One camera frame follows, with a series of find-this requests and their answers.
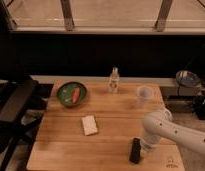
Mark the black eraser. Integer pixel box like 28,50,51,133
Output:
129,138,141,164

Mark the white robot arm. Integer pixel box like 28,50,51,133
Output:
140,109,205,157

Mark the orange carrot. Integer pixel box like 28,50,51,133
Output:
72,87,80,103

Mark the black office chair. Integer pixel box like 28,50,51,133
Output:
0,79,42,171

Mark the white sponge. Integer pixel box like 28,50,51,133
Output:
82,115,98,136

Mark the clear glass bottle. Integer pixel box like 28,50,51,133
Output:
109,67,119,93

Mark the green bowl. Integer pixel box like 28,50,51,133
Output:
56,81,87,108

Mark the clear plastic cup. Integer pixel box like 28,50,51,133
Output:
136,86,154,106

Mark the round grey dish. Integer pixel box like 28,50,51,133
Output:
176,70,200,87

